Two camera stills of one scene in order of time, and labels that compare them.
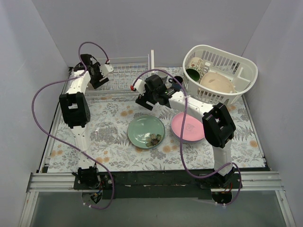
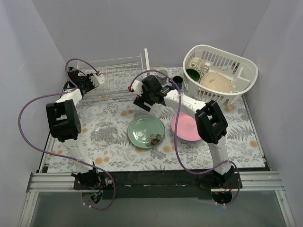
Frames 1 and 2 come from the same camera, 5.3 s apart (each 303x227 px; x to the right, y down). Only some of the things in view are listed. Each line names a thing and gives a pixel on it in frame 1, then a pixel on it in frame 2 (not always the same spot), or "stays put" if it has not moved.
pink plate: (194, 129) stays put
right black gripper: (145, 102) stays put
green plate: (146, 132) stays put
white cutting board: (152, 59) -> (147, 62)
